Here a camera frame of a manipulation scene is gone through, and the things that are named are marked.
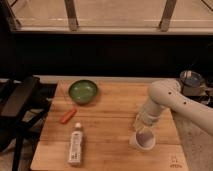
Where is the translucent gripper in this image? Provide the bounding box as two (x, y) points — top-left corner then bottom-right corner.
(133, 99), (165, 133)

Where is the white ceramic cup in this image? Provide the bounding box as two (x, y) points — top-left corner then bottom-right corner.
(129, 128), (156, 151)

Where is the white plastic bottle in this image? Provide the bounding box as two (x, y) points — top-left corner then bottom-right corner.
(68, 123), (83, 166)

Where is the metal pot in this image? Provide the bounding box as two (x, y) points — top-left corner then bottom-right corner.
(180, 70), (205, 96)

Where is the green bowl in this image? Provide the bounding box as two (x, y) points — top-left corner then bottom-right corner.
(68, 80), (98, 105)

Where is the black chair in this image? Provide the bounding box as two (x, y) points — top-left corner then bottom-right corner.
(0, 76), (56, 171)

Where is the orange carrot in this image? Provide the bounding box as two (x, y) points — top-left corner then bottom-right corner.
(60, 108), (77, 124)

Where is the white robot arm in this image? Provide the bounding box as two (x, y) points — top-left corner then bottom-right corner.
(133, 79), (213, 136)

